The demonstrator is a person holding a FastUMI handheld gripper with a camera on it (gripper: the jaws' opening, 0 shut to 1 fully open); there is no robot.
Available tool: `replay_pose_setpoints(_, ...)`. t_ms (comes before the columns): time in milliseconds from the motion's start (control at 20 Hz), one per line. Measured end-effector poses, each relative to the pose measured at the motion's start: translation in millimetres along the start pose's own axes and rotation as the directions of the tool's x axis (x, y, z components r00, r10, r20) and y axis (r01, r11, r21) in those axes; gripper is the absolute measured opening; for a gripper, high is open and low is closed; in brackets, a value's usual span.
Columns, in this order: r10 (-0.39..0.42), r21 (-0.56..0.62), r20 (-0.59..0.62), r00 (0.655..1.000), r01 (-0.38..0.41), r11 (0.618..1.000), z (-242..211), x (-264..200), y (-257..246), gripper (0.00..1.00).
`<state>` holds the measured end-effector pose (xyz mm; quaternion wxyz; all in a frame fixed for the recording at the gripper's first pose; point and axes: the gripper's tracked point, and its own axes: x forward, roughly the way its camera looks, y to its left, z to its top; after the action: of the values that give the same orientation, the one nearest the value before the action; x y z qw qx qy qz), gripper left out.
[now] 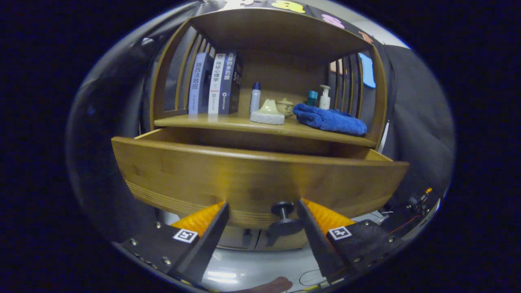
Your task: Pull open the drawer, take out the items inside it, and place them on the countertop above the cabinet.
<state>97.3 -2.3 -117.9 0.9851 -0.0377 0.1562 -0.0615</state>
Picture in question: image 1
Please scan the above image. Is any dark blue book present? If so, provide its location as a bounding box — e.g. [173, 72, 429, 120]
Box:
[218, 51, 243, 115]

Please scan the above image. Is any wooden cabinet door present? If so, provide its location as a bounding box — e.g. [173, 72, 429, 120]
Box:
[254, 228, 309, 251]
[218, 225, 261, 251]

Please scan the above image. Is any white bottle with blue cap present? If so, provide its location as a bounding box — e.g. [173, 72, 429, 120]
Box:
[250, 82, 261, 114]

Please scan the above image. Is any white book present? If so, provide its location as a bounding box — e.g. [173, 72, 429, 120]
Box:
[208, 53, 226, 114]

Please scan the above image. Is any wooden countertop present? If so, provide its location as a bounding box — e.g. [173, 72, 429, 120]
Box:
[154, 110, 377, 148]

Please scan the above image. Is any wooden drawer with black knob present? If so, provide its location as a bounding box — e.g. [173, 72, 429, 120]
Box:
[111, 127, 409, 237]

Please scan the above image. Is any beige lidded teacup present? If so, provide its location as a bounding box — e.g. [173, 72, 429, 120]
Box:
[276, 98, 295, 117]

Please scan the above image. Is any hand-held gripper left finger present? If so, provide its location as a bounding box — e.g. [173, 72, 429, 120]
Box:
[112, 201, 230, 285]

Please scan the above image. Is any black device with orange tip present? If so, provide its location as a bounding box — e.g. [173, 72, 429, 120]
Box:
[381, 187, 442, 241]

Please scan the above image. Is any wooden cabinet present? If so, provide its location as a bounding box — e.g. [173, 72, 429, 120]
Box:
[149, 7, 388, 251]

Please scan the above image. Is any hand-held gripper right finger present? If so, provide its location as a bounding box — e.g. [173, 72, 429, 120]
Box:
[296, 198, 407, 284]

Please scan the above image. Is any black floor cable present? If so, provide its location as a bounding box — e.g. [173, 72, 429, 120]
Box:
[298, 269, 326, 286]

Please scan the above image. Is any cream item with grey base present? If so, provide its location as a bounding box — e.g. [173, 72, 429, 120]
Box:
[250, 98, 285, 125]

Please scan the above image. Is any folded blue towel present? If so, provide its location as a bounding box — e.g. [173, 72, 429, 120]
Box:
[293, 103, 368, 136]

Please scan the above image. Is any light blue book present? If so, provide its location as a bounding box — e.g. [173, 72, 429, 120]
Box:
[188, 52, 214, 115]

